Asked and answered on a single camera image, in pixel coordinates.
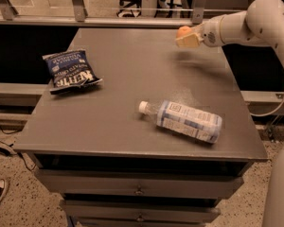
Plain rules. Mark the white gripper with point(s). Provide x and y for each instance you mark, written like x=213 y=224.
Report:
x=210 y=33

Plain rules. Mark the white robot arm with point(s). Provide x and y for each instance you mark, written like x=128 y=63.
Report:
x=262 y=24

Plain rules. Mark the lower grey drawer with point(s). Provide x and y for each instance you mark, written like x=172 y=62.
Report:
x=139 y=211

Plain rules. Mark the grey drawer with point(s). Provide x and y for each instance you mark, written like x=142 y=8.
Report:
x=139 y=211
x=139 y=184

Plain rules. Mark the metal railing frame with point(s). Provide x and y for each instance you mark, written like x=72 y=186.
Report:
x=101 y=13

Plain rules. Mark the top grey drawer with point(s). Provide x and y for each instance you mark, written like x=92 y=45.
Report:
x=139 y=184

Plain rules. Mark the blue label plastic bottle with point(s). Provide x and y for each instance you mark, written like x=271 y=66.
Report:
x=195 y=123

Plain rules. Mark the blue potato chips bag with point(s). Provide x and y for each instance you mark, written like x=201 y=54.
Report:
x=70 y=70

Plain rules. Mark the black office chair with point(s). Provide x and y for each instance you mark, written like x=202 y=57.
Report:
x=129 y=8

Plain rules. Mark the orange fruit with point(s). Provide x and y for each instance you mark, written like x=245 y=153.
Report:
x=182 y=31

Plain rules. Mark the grey drawer cabinet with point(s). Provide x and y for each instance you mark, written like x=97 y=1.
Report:
x=101 y=129

